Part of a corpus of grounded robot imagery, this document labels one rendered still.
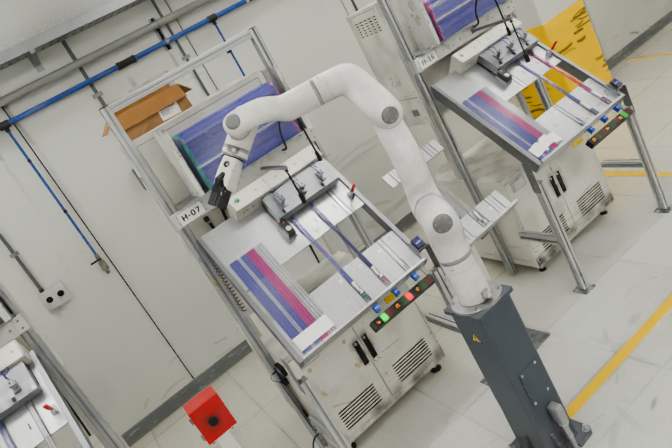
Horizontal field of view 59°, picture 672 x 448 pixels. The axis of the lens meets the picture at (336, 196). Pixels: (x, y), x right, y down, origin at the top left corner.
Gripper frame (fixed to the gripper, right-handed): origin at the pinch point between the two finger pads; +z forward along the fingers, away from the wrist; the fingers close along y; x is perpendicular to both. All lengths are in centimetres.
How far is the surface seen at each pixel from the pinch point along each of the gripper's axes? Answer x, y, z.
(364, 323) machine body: -52, 102, 30
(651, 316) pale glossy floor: -171, 100, -13
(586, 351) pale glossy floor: -149, 100, 11
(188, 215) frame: 33, 66, 7
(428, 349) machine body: -85, 125, 35
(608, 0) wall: -178, 397, -313
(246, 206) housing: 11, 72, -4
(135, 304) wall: 97, 199, 75
